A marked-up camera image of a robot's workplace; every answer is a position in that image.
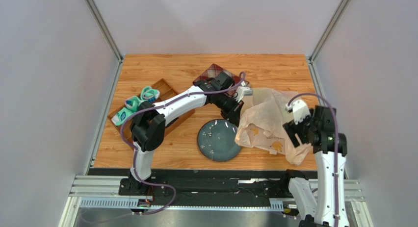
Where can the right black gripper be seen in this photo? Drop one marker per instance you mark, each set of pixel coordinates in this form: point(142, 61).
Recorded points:
point(293, 133)

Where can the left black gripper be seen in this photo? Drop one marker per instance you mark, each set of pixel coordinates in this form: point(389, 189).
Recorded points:
point(233, 114)

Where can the translucent plastic bag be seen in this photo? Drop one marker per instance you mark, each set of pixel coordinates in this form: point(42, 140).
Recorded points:
point(261, 124)

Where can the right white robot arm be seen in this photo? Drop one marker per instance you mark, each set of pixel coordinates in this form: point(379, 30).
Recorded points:
point(317, 127)

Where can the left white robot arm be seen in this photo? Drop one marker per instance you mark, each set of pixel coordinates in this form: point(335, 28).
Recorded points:
point(202, 93)

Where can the blue ceramic plate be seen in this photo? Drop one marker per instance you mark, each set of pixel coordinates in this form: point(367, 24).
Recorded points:
point(216, 140)

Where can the red plaid cloth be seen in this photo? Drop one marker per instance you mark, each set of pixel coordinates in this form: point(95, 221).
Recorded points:
point(213, 71)

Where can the wooden compartment tray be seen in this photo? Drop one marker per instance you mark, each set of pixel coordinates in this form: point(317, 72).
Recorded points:
point(154, 120)

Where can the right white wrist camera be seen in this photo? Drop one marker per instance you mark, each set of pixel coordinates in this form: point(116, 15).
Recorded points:
point(299, 109)

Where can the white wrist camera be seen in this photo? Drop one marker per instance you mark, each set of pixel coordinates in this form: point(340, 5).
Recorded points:
point(243, 90)
point(299, 109)

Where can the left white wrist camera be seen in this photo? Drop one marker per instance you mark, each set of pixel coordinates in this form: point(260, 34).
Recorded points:
point(243, 90)

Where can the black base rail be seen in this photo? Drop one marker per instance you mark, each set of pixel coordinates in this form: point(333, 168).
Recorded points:
point(218, 188)

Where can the aluminium frame rail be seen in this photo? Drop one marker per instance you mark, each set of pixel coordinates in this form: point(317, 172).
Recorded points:
point(101, 192)

